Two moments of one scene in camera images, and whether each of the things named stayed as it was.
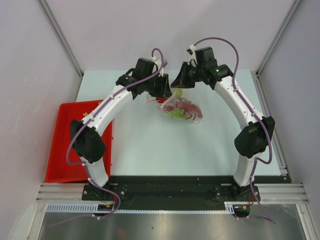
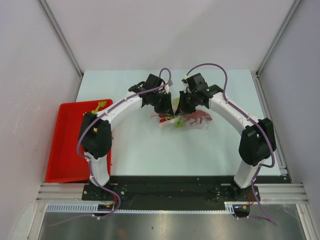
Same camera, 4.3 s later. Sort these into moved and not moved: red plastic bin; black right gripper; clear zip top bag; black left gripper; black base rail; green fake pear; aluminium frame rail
Moved: clear zip top bag; black right gripper; black left gripper; green fake pear
Not moved: aluminium frame rail; black base rail; red plastic bin
